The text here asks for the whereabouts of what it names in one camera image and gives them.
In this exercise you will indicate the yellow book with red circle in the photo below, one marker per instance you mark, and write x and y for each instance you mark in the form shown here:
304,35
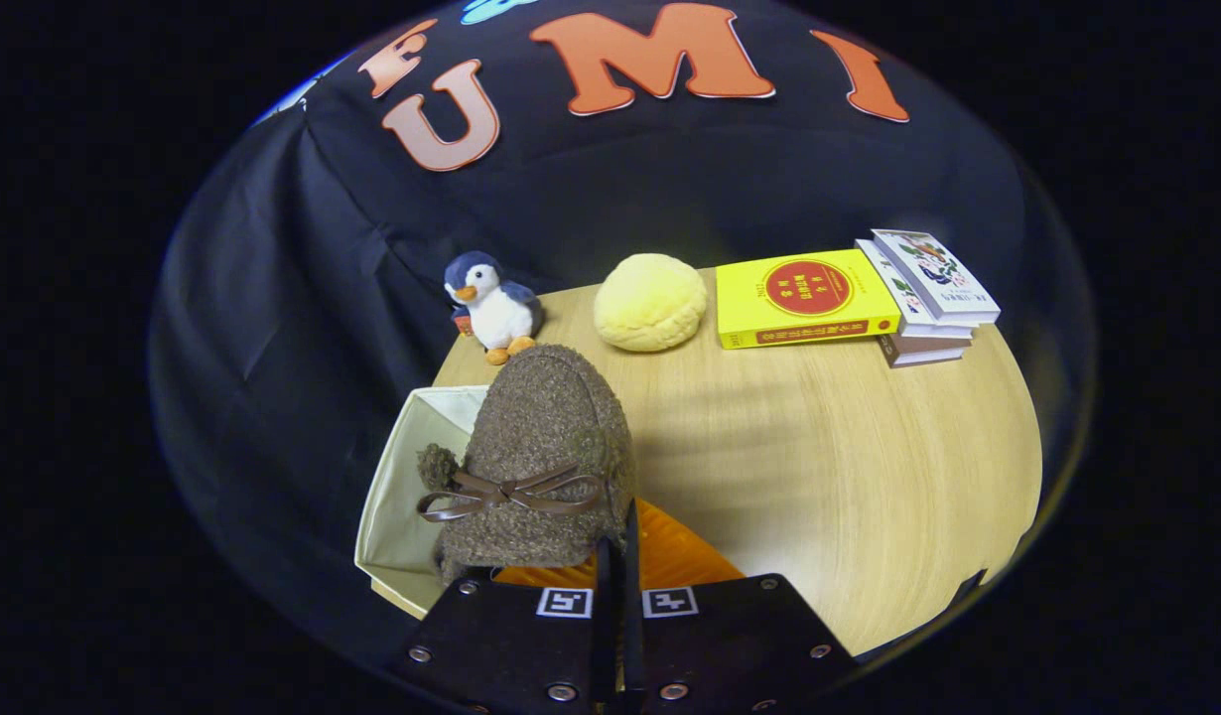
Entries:
799,298

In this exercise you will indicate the beige fabric storage box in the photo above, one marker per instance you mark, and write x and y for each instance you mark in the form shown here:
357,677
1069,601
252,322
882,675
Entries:
412,497

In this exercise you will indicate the brown book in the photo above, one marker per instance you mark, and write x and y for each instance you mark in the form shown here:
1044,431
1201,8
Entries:
923,353

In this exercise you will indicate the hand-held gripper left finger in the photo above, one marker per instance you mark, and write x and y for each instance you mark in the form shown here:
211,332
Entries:
604,645

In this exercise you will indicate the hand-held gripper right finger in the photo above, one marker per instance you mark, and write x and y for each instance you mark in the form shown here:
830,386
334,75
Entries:
634,636

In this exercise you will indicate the white bird print book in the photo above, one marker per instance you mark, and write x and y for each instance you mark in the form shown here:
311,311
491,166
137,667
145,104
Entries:
938,273

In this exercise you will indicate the penguin plush toy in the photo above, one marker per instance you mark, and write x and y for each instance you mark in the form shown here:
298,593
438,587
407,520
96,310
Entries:
496,308

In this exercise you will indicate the brown fuzzy shoe with bow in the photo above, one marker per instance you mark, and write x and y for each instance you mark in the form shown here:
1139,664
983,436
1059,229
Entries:
541,427

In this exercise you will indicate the black backdrop cloth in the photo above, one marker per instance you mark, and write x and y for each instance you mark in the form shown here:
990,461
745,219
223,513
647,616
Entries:
273,298

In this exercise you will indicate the yellow bun plush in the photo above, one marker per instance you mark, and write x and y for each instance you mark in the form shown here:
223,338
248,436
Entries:
650,303

